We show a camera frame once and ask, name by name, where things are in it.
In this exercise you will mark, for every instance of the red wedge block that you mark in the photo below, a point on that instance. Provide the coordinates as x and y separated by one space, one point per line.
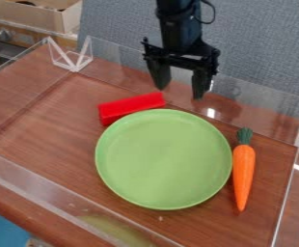
114 110

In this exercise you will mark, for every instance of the wooden shelf with knob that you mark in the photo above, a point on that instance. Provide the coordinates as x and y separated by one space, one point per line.
19 36

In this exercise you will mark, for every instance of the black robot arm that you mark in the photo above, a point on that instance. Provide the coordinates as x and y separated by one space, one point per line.
181 22

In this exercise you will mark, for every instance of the clear acrylic enclosure wall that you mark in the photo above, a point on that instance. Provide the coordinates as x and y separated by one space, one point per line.
53 193

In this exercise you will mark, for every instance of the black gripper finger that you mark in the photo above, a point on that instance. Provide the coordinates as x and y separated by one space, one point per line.
201 82
161 73

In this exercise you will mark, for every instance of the orange toy carrot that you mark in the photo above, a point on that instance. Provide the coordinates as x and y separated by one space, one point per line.
244 167

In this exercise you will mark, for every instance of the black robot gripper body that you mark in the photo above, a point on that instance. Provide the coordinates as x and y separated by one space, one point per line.
200 55

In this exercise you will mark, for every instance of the green round plate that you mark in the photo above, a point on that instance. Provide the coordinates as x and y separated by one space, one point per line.
164 159

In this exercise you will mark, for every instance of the cardboard box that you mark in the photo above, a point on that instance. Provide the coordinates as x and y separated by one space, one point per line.
53 15

